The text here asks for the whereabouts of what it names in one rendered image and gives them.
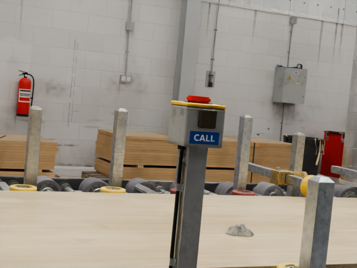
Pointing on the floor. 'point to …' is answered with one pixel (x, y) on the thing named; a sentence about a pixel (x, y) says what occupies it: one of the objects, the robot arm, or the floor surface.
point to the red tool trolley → (332, 152)
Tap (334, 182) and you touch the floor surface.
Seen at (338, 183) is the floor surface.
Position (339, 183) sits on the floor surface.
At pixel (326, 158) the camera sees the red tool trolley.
